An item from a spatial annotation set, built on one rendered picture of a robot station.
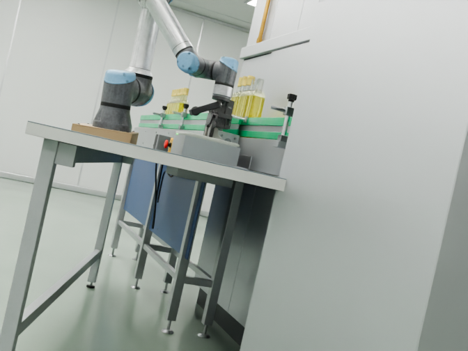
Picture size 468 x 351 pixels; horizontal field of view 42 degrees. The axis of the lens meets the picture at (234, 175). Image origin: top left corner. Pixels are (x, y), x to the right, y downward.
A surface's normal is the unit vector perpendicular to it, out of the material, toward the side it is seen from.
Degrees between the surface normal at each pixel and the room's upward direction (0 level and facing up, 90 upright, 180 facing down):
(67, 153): 90
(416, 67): 90
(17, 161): 90
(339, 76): 90
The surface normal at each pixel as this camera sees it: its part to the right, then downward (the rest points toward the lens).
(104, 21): 0.33, 0.08
